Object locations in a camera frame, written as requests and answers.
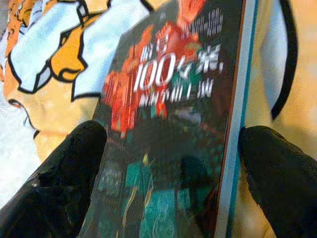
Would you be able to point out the orange egg cartoon blanket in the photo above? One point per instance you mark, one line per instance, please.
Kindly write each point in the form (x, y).
(62, 104)

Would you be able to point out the dark book with red cover art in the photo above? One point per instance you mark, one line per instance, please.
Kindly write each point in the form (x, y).
(173, 124)

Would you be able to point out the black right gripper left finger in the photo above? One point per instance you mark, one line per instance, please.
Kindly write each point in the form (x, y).
(49, 198)

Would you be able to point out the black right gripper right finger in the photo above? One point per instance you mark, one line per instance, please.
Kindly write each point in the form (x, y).
(284, 186)

